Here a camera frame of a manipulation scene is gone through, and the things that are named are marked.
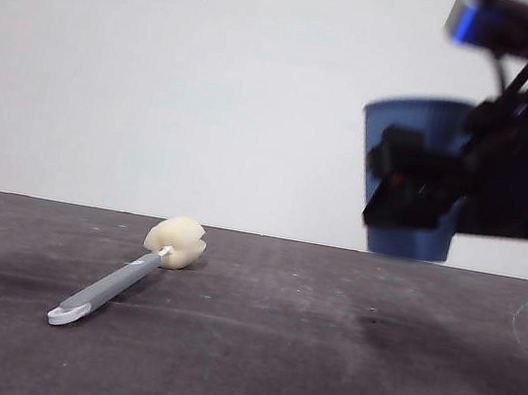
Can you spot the blue ribbed plastic cup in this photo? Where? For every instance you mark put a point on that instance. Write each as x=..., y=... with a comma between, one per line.
x=420, y=114

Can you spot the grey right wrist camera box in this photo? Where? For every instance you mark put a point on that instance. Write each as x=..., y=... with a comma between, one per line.
x=459, y=14

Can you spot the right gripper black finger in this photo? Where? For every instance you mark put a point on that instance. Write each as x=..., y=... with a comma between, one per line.
x=507, y=225
x=412, y=192

